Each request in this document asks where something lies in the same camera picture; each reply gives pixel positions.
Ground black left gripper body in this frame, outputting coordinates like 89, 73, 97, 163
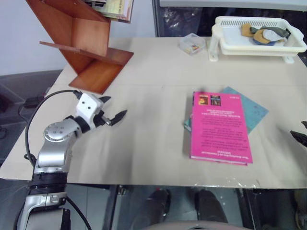
94, 102, 115, 128

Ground teal book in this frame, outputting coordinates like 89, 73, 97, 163
183, 86, 270, 135

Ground brown wooden zigzag bookshelf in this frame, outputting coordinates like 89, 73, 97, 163
25, 0, 135, 95

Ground pink book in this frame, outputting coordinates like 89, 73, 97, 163
189, 91, 254, 167

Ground shelved books with pale covers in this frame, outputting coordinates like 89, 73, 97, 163
83, 0, 134, 24

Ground white plastic basket rack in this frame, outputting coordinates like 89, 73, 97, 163
211, 16, 307, 64

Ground yellow and grey cloths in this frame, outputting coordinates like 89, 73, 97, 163
240, 22, 292, 46

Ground small clear plastic box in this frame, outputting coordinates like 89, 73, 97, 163
179, 33, 207, 56

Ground grey framed dark cabinet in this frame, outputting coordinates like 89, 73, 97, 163
152, 0, 307, 38

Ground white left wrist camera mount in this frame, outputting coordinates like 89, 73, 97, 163
76, 93, 105, 132

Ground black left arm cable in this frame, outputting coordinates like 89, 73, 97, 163
24, 89, 81, 168

